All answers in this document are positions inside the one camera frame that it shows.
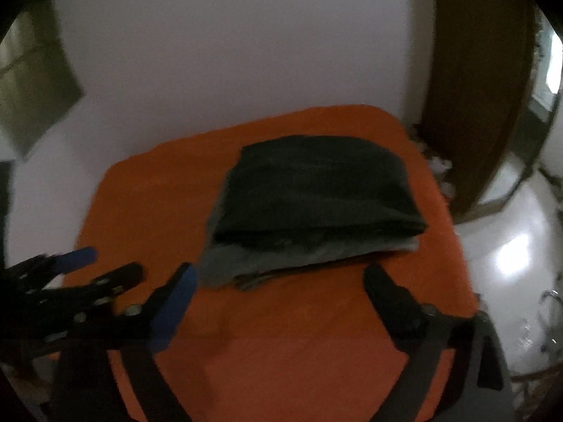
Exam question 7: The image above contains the folded grey-green clothes pile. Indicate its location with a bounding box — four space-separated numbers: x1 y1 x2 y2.
200 211 419 292

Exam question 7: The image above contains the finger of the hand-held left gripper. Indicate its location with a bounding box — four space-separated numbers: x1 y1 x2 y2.
48 262 146 318
9 246 98 287

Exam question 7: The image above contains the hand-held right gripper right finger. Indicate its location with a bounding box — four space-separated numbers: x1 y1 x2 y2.
363 264 515 422

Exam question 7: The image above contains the white crumpled cloth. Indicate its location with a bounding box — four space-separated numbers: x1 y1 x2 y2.
408 123 455 204

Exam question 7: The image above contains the beige curtain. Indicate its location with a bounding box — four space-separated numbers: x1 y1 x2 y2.
0 0 85 160

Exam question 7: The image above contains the wooden wardrobe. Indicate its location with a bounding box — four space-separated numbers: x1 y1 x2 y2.
417 0 547 221

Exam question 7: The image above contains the dark green garment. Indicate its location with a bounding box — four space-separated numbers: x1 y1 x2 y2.
211 135 430 248

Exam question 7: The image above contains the wardrobe mirror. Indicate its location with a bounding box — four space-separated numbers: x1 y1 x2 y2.
519 22 563 168

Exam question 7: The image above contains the shiny metal frame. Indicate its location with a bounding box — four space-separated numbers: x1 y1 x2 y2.
514 288 563 358

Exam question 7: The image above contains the orange blanket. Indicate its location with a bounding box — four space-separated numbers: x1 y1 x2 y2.
57 104 481 422

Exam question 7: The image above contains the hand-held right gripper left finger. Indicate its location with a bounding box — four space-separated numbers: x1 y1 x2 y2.
48 262 198 422

